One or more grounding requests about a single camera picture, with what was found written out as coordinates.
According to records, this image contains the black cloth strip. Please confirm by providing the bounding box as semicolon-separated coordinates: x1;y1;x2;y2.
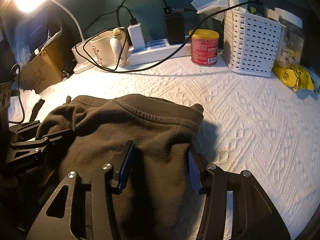
30;99;45;122

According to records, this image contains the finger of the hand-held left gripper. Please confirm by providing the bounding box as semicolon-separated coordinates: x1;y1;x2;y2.
9;121;41;140
5;129;75;177

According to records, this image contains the yellow snack bag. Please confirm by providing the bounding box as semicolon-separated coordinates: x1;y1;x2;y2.
272;62;315;92

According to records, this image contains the cardboard box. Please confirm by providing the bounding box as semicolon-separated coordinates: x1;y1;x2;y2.
20;29;75;94

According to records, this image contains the black braided cable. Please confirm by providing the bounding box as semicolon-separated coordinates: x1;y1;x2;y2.
10;64;25;125

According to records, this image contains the black tablet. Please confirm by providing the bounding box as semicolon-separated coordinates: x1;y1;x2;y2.
15;7;50;63

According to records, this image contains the white textured tablecloth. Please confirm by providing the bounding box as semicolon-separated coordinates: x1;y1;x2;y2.
9;54;320;240

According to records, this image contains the white power strip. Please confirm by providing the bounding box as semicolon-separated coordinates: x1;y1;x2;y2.
127;38;192;67

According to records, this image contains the white plastic packet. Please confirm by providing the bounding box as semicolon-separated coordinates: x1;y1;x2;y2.
191;0;248;22

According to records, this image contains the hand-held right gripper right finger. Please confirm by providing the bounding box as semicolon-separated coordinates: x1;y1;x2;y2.
188;146;292;240

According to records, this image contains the black coiled cable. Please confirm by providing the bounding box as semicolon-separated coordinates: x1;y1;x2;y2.
61;65;74;79

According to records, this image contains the white t-shirt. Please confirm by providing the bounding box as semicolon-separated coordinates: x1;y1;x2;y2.
9;90;43;128

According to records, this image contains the white charger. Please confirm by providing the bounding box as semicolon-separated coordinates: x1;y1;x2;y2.
127;23;145;50

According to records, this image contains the red can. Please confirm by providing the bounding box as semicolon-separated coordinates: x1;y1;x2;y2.
189;29;220;67

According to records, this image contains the glass jar with white lid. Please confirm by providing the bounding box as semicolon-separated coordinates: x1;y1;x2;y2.
274;7;305;68

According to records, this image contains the brown t-shirt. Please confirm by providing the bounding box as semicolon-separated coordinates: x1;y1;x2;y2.
0;94;204;240

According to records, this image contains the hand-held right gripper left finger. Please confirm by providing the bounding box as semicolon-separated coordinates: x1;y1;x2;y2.
26;140;136;240

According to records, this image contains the white mug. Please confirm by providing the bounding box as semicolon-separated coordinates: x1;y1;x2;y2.
90;27;130;68

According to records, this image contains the white plastic basket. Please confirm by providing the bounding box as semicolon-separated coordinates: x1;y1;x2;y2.
223;9;285;77

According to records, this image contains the black charger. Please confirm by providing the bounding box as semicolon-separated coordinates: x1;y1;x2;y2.
163;14;186;45

